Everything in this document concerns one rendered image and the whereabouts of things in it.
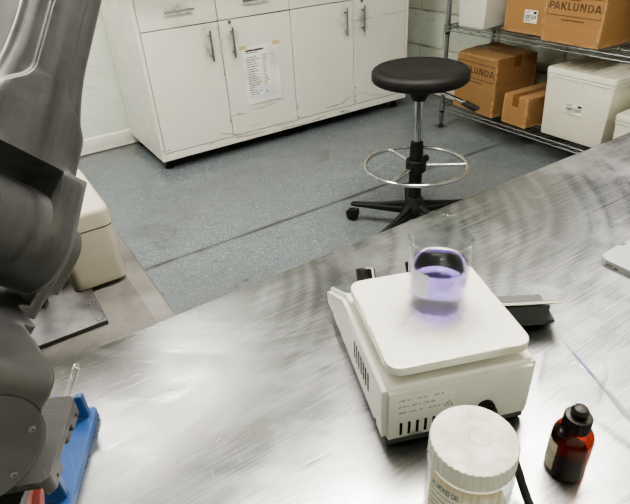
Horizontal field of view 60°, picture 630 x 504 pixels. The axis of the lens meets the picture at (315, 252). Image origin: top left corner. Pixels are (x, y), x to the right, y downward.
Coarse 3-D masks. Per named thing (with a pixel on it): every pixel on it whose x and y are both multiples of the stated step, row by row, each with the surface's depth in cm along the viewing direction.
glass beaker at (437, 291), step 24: (432, 240) 46; (456, 240) 46; (408, 264) 45; (432, 264) 42; (456, 264) 42; (408, 288) 46; (432, 288) 43; (456, 288) 43; (432, 312) 45; (456, 312) 45
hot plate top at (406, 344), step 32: (352, 288) 50; (384, 288) 49; (480, 288) 49; (384, 320) 46; (416, 320) 45; (448, 320) 45; (480, 320) 45; (512, 320) 45; (384, 352) 42; (416, 352) 42; (448, 352) 42; (480, 352) 42; (512, 352) 42
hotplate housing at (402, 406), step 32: (352, 320) 49; (352, 352) 51; (384, 384) 43; (416, 384) 42; (448, 384) 42; (480, 384) 43; (512, 384) 44; (384, 416) 43; (416, 416) 44; (512, 416) 47
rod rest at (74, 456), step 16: (80, 400) 47; (80, 416) 48; (96, 416) 49; (80, 432) 47; (64, 448) 46; (80, 448) 46; (64, 464) 44; (80, 464) 44; (64, 480) 43; (80, 480) 44; (48, 496) 41; (64, 496) 42
